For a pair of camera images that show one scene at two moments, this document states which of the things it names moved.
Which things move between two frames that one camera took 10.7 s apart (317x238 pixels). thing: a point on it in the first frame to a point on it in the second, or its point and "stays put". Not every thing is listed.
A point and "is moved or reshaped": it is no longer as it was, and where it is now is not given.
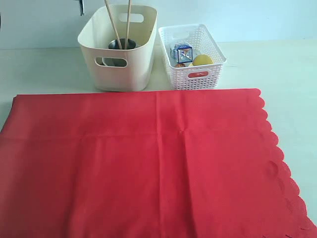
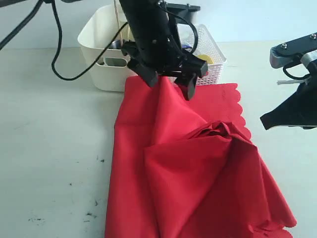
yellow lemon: x=201 y=59 stays put
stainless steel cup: x=114 y=44 stays put
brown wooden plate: x=99 y=60 stays put
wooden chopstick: x=113 y=25 to x=118 y=23
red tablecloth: x=191 y=164 is moved or reshaped
